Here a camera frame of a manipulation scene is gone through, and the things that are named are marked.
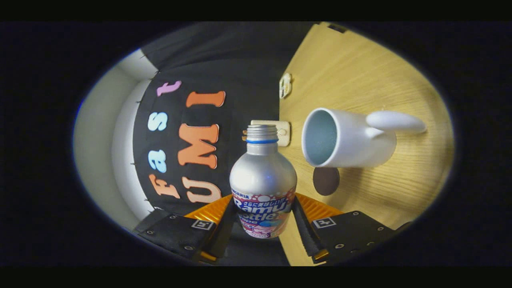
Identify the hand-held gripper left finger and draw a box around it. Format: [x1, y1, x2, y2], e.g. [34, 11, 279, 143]
[134, 194, 236, 265]

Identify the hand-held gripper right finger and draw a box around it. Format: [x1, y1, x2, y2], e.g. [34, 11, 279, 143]
[291, 193, 400, 264]

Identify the dark brown round coaster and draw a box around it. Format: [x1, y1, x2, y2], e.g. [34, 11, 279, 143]
[312, 167, 340, 196]

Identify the silver juice bottle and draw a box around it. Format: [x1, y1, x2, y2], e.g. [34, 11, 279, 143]
[229, 124, 298, 239]

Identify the white cup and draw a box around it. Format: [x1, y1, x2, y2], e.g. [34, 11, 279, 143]
[301, 107, 427, 168]

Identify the wooden table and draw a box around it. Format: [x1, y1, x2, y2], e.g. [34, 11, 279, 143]
[278, 22, 455, 266]

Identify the white toaster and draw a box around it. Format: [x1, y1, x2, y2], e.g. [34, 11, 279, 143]
[242, 120, 291, 147]

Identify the white compartment tray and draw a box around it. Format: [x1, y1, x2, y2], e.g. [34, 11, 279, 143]
[279, 72, 292, 99]

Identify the black backdrop cloth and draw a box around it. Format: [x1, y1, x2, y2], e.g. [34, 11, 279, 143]
[132, 22, 320, 266]

